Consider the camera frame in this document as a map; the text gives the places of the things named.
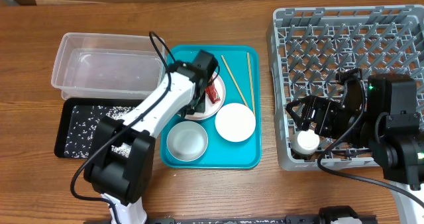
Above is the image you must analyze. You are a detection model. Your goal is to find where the white cup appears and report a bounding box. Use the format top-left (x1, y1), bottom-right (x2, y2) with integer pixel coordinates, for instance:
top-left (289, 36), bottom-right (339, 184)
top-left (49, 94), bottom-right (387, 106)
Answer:
top-left (291, 129), bottom-right (320, 155)

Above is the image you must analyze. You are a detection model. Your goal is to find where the red sauce packet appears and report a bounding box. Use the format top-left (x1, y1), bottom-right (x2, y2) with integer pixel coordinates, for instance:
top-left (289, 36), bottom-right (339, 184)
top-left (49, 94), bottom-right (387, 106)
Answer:
top-left (205, 84), bottom-right (221, 104)

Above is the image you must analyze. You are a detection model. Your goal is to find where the grey bowl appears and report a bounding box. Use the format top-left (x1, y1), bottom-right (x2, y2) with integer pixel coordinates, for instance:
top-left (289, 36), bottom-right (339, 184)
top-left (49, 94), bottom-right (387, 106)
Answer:
top-left (166, 121), bottom-right (208, 162)

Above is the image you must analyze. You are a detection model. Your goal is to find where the white rice pile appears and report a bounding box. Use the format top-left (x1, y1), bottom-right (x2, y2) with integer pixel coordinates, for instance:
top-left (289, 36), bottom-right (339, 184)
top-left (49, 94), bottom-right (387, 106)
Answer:
top-left (63, 105), bottom-right (134, 158)

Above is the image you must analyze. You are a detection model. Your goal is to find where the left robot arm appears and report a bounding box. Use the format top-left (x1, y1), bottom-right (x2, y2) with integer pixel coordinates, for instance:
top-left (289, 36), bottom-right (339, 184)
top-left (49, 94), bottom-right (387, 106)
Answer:
top-left (83, 50), bottom-right (219, 223)

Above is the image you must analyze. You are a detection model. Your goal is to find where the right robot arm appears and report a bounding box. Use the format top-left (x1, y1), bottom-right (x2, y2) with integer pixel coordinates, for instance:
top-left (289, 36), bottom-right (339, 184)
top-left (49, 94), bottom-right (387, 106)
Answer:
top-left (286, 69), bottom-right (423, 223)

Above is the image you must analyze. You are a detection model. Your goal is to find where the large white plate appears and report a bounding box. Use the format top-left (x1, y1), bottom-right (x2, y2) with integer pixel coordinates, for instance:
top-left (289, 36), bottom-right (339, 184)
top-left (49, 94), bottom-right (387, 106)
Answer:
top-left (185, 76), bottom-right (227, 121)

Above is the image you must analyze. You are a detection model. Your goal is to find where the small white plate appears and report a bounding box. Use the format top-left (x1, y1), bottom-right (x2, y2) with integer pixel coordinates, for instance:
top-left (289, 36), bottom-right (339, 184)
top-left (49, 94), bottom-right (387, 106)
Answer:
top-left (215, 103), bottom-right (256, 142)

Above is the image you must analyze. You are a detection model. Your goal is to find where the teal plastic tray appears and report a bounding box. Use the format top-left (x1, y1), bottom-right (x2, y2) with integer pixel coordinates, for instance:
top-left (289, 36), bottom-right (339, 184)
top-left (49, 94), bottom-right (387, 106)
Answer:
top-left (160, 45), bottom-right (262, 169)

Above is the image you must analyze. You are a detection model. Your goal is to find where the left wooden chopstick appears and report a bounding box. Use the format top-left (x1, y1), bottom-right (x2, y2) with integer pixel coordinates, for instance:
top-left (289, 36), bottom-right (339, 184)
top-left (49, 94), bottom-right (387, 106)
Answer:
top-left (221, 55), bottom-right (248, 107)

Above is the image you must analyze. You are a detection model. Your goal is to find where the wooden chopstick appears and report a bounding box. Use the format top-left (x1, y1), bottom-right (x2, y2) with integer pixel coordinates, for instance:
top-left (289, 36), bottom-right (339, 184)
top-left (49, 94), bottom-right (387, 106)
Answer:
top-left (221, 55), bottom-right (248, 107)
top-left (246, 52), bottom-right (256, 116)

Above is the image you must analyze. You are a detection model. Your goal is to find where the right wooden chopstick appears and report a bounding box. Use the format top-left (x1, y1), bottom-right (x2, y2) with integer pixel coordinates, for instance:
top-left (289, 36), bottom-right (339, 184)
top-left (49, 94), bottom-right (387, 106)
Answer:
top-left (246, 52), bottom-right (256, 116)

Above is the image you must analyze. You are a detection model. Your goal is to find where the grey dish rack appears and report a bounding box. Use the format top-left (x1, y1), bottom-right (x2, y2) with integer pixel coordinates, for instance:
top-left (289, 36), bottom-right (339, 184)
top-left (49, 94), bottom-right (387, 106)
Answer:
top-left (266, 5), bottom-right (423, 171)

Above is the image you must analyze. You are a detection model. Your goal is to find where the clear plastic bin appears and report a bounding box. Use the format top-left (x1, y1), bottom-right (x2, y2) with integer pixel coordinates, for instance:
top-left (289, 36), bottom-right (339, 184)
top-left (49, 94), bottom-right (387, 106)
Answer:
top-left (51, 32), bottom-right (165, 99)

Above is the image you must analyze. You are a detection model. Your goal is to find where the black food tray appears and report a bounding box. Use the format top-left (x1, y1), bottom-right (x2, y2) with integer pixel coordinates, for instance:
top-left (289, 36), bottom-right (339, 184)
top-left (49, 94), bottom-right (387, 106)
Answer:
top-left (54, 97), bottom-right (141, 158)

